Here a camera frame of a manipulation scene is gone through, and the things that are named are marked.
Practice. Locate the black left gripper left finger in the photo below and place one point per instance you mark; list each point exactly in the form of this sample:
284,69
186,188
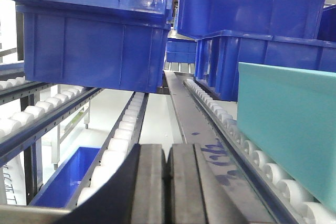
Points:
134,194

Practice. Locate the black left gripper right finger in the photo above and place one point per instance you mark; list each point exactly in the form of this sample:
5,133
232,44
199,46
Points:
195,194

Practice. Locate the light teal plastic bin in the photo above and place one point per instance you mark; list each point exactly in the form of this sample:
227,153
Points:
289,113

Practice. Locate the white roller track middle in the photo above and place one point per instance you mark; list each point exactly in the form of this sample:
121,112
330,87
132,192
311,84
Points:
119,142

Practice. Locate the white roller track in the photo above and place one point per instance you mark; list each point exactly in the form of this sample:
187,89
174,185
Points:
25,128
119,142
279,186

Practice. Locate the blue bin on floor level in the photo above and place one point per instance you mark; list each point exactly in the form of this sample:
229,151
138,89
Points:
61,186

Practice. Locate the white roller track right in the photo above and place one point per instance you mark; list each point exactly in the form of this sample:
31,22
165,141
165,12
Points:
279,186

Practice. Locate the white roller track left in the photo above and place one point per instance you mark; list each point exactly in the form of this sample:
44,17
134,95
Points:
25,128

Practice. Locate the dark blue bin lower left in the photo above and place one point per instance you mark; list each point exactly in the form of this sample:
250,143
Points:
92,50

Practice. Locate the dark blue bin lower right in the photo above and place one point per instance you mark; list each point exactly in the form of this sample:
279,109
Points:
218,55

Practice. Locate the dark blue bin upper right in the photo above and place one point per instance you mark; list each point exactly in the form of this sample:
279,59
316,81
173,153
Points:
292,18

